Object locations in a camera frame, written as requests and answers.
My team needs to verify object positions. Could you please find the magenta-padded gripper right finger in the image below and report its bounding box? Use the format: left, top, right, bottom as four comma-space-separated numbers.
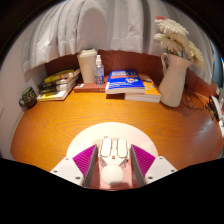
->
129, 143, 178, 188

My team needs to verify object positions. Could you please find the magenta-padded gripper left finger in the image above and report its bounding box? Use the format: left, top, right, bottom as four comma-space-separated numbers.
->
49, 143, 99, 188

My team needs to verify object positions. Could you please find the white computer mouse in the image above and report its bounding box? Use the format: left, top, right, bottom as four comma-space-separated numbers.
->
98, 135, 130, 186

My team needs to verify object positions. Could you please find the white pink cartoon mouse pad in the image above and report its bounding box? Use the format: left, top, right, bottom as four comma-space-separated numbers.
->
65, 121, 159, 192

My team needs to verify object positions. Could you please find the white yellow spine book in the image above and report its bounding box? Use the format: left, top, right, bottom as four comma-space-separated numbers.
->
36, 84, 78, 102

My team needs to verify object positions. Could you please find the orange cover book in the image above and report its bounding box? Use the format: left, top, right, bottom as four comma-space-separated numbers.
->
123, 73, 162, 104

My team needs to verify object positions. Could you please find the black spine book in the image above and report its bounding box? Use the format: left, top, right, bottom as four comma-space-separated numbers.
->
37, 74, 80, 90
37, 81, 78, 95

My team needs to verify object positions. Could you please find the dark green mug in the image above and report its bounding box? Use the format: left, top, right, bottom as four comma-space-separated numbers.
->
18, 86, 38, 110

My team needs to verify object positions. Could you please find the red-brown flat book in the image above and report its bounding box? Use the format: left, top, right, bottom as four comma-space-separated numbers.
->
73, 81, 108, 94

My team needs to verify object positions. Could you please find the white flat device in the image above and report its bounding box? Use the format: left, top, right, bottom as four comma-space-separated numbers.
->
208, 94, 224, 123

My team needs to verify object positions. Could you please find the white ceramic vase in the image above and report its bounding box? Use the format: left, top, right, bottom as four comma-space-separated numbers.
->
157, 52, 194, 108

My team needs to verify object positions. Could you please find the yellow cover book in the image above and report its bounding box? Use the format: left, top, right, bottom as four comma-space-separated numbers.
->
43, 67, 82, 84

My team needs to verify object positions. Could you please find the clear spray bottle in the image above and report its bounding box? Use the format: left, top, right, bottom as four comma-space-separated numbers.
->
93, 54, 106, 86

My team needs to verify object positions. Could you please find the beige lidded tumbler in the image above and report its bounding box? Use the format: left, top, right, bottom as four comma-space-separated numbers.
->
77, 48, 98, 84

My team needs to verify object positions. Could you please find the white flower bouquet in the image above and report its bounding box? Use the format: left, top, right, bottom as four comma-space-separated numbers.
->
153, 15, 206, 72

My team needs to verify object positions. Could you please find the white curtain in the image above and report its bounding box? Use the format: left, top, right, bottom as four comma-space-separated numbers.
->
21, 0, 216, 84

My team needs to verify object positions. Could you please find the black cable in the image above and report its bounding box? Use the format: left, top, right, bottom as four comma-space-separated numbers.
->
181, 68, 214, 113

